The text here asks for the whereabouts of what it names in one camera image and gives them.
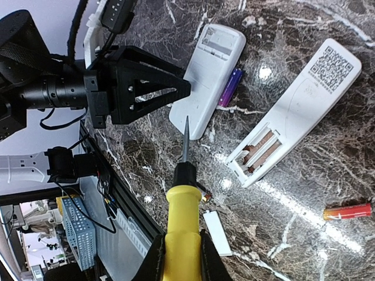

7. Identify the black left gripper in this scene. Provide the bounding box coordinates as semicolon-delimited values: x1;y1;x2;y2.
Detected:
84;46;191;129

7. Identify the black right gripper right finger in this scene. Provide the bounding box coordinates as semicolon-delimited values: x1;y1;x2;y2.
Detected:
200;229;232;281

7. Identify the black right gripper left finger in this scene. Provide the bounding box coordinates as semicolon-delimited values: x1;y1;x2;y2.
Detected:
133;234;166;281

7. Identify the yellow handled screwdriver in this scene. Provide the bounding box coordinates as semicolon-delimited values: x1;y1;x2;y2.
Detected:
162;119;202;280

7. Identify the long white battery cover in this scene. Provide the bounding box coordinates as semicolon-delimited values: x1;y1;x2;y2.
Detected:
203;210;233;256

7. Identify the gold white AAA battery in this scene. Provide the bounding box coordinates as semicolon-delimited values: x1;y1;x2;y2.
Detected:
197;183;212;203

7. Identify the white remote control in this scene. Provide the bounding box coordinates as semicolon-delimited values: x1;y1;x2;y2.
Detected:
169;24;246;141

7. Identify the purple AAA battery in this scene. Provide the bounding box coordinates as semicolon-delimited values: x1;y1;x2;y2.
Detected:
218;68;243;107

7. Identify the white air conditioner remote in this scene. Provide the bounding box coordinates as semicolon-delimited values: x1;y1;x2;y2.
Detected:
225;38;362;187

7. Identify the red AAA battery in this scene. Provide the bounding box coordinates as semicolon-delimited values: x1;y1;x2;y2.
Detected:
323;203;372;221

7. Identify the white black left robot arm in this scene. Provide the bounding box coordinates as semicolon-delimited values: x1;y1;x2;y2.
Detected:
1;1;191;139

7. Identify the blue perforated metal basket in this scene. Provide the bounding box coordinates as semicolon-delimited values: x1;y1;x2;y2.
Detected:
62;197;97;271

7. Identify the white slotted cable duct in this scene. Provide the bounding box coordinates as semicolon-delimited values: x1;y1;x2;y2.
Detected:
116;208;152;258

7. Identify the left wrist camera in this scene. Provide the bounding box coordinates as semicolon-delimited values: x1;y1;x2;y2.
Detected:
67;0;138;70

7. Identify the black front rail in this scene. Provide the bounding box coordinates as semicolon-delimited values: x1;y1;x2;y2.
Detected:
80;122;163;241

